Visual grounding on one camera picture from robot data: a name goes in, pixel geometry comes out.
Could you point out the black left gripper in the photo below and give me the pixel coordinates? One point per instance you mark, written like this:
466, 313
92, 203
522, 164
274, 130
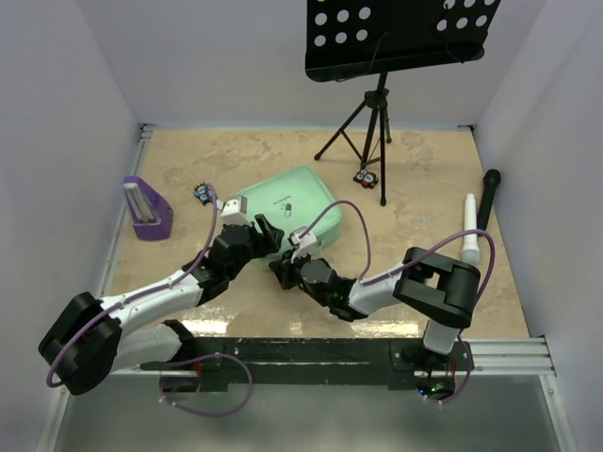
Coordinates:
271, 237

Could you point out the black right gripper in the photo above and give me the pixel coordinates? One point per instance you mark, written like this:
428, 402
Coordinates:
285, 269

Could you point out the mint green medicine case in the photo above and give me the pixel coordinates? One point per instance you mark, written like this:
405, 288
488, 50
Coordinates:
289, 201

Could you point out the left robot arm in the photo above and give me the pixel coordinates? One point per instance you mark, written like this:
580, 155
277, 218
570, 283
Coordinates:
85, 342

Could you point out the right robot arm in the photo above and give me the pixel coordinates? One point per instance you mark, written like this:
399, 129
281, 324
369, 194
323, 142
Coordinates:
443, 289

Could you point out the blue owl toy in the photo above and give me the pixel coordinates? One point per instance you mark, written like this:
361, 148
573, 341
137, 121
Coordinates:
204, 193

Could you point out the red owl toy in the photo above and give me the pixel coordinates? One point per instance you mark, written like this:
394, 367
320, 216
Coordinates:
366, 178

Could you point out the purple metronome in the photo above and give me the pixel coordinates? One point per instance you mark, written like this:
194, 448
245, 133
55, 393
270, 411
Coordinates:
151, 214

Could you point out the white microphone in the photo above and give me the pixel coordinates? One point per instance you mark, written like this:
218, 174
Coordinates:
470, 253

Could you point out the black microphone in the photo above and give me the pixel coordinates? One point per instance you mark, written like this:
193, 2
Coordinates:
491, 181

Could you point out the black music stand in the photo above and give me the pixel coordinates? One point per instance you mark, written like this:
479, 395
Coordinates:
416, 62

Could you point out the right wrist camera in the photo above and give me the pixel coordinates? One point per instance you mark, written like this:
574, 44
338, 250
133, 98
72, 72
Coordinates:
303, 244

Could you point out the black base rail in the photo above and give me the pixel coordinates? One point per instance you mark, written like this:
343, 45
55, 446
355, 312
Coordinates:
398, 364

